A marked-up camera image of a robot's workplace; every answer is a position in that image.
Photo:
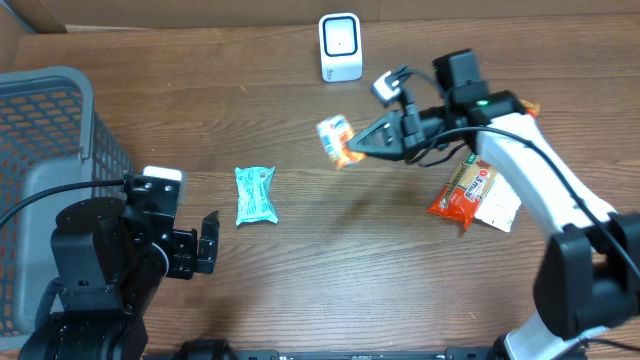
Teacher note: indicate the grey plastic mesh basket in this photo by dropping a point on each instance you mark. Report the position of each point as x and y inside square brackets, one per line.
[51, 135]

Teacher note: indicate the teal snack packet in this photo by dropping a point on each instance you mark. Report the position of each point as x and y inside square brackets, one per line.
[254, 204]

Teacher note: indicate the white tube with gold cap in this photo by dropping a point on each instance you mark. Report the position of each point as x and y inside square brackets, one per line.
[499, 207]

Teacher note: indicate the orange snack packet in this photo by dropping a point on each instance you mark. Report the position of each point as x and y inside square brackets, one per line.
[335, 133]

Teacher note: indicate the spaghetti pasta packet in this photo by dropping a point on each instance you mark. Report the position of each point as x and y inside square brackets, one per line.
[462, 195]

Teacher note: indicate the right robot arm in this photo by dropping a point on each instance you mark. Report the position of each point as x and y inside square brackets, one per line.
[588, 281]

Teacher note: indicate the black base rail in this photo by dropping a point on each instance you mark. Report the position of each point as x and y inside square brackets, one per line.
[212, 349]

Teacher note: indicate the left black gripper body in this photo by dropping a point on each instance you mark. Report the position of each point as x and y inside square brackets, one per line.
[183, 253]

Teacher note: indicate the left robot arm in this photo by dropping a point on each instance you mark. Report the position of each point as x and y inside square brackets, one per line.
[111, 255]

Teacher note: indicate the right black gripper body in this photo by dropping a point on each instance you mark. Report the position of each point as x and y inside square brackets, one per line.
[421, 126]

